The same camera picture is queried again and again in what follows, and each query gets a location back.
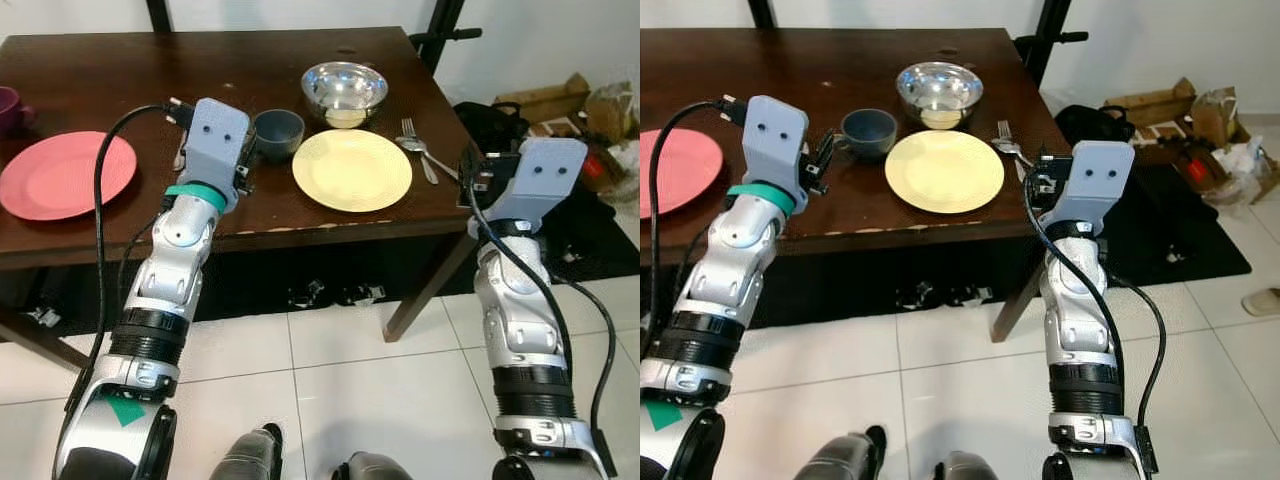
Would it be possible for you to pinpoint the dark blue cup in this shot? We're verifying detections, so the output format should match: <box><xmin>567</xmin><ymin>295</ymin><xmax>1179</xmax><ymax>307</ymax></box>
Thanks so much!
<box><xmin>252</xmin><ymin>109</ymin><xmax>306</xmax><ymax>163</ymax></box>
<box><xmin>838</xmin><ymin>108</ymin><xmax>898</xmax><ymax>161</ymax></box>

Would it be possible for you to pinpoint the silver spoon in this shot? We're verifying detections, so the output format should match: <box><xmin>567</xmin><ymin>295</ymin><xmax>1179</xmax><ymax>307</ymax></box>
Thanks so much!
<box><xmin>395</xmin><ymin>136</ymin><xmax>462</xmax><ymax>183</ymax></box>
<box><xmin>992</xmin><ymin>138</ymin><xmax>1037</xmax><ymax>171</ymax></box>

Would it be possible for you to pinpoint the black bag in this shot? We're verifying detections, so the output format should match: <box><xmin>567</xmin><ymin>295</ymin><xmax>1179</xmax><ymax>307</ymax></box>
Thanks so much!
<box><xmin>453</xmin><ymin>100</ymin><xmax>533</xmax><ymax>153</ymax></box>
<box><xmin>1055</xmin><ymin>103</ymin><xmax>1138</xmax><ymax>151</ymax></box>

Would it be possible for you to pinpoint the silver fork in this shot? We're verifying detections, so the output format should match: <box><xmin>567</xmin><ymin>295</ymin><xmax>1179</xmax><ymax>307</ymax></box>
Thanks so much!
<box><xmin>400</xmin><ymin>118</ymin><xmax>439</xmax><ymax>186</ymax></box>
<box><xmin>996</xmin><ymin>120</ymin><xmax>1027</xmax><ymax>169</ymax></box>

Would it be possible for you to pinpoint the brown cardboard box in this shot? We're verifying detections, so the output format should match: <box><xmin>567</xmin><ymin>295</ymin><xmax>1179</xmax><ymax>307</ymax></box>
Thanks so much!
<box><xmin>494</xmin><ymin>72</ymin><xmax>592</xmax><ymax>138</ymax></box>
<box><xmin>1104</xmin><ymin>78</ymin><xmax>1197</xmax><ymax>141</ymax></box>

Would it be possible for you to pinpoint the yellow plate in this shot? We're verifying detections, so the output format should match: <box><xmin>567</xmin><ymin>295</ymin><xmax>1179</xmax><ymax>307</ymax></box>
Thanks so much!
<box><xmin>885</xmin><ymin>130</ymin><xmax>1006</xmax><ymax>214</ymax></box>
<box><xmin>292</xmin><ymin>128</ymin><xmax>413</xmax><ymax>213</ymax></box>

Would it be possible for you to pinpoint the dark wooden table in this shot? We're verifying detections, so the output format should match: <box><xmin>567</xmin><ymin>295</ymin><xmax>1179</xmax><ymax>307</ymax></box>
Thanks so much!
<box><xmin>640</xmin><ymin>27</ymin><xmax>1063</xmax><ymax>343</ymax></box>
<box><xmin>0</xmin><ymin>27</ymin><xmax>479</xmax><ymax>371</ymax></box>

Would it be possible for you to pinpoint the shiny steel bowl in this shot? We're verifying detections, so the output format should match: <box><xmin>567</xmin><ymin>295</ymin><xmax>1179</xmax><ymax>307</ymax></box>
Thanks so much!
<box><xmin>896</xmin><ymin>62</ymin><xmax>984</xmax><ymax>131</ymax></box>
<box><xmin>302</xmin><ymin>62</ymin><xmax>389</xmax><ymax>131</ymax></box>

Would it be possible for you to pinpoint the pink plate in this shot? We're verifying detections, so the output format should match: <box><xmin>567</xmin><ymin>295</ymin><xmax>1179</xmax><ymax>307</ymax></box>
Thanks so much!
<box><xmin>0</xmin><ymin>131</ymin><xmax>138</xmax><ymax>221</ymax></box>
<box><xmin>640</xmin><ymin>128</ymin><xmax>725</xmax><ymax>216</ymax></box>

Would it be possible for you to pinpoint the black stand with knob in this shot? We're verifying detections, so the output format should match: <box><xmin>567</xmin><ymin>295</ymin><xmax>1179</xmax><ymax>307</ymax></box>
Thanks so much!
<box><xmin>410</xmin><ymin>0</ymin><xmax>483</xmax><ymax>73</ymax></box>
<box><xmin>1014</xmin><ymin>0</ymin><xmax>1090</xmax><ymax>87</ymax></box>

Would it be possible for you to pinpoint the brown paper bag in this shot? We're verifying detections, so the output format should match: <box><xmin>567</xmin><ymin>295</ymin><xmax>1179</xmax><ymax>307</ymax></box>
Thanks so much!
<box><xmin>585</xmin><ymin>82</ymin><xmax>639</xmax><ymax>143</ymax></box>
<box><xmin>1190</xmin><ymin>88</ymin><xmax>1243</xmax><ymax>151</ymax></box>

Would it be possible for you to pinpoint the white plastic bag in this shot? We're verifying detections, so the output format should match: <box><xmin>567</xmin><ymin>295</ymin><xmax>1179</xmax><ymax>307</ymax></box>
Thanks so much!
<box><xmin>1204</xmin><ymin>135</ymin><xmax>1268</xmax><ymax>207</ymax></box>
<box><xmin>608</xmin><ymin>140</ymin><xmax>641</xmax><ymax>206</ymax></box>

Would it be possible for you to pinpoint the purple mug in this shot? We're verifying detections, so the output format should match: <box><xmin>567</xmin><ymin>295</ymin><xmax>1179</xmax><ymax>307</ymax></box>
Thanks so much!
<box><xmin>0</xmin><ymin>87</ymin><xmax>33</xmax><ymax>139</ymax></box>

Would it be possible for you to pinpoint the robot left leg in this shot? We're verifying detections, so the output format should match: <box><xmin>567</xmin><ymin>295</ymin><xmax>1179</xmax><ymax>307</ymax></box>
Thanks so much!
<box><xmin>795</xmin><ymin>426</ymin><xmax>887</xmax><ymax>480</ymax></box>
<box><xmin>208</xmin><ymin>424</ymin><xmax>287</xmax><ymax>480</ymax></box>

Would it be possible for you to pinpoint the robot leg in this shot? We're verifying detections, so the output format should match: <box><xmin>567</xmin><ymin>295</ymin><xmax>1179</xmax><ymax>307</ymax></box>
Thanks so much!
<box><xmin>795</xmin><ymin>426</ymin><xmax>887</xmax><ymax>480</ymax></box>
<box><xmin>208</xmin><ymin>424</ymin><xmax>287</xmax><ymax>480</ymax></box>
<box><xmin>934</xmin><ymin>452</ymin><xmax>1013</xmax><ymax>480</ymax></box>
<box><xmin>333</xmin><ymin>452</ymin><xmax>413</xmax><ymax>480</ymax></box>

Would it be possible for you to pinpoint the robot right leg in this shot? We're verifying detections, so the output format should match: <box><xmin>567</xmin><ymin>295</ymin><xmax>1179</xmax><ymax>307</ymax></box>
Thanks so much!
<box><xmin>934</xmin><ymin>452</ymin><xmax>1013</xmax><ymax>480</ymax></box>
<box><xmin>333</xmin><ymin>452</ymin><xmax>413</xmax><ymax>480</ymax></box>

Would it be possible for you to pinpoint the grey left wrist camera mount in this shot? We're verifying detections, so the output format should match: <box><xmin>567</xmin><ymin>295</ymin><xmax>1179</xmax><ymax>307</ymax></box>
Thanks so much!
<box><xmin>184</xmin><ymin>98</ymin><xmax>253</xmax><ymax>214</ymax></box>
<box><xmin>740</xmin><ymin>96</ymin><xmax>811</xmax><ymax>214</ymax></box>

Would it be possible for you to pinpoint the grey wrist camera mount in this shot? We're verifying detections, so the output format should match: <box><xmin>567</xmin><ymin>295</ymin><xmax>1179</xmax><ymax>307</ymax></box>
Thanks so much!
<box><xmin>470</xmin><ymin>138</ymin><xmax>589</xmax><ymax>241</ymax></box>
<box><xmin>184</xmin><ymin>98</ymin><xmax>253</xmax><ymax>214</ymax></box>
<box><xmin>740</xmin><ymin>96</ymin><xmax>811</xmax><ymax>214</ymax></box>
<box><xmin>1050</xmin><ymin>140</ymin><xmax>1137</xmax><ymax>237</ymax></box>

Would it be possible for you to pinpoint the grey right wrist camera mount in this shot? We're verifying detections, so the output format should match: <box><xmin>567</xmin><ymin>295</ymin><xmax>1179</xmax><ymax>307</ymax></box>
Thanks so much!
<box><xmin>470</xmin><ymin>138</ymin><xmax>589</xmax><ymax>241</ymax></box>
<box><xmin>1050</xmin><ymin>140</ymin><xmax>1137</xmax><ymax>237</ymax></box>

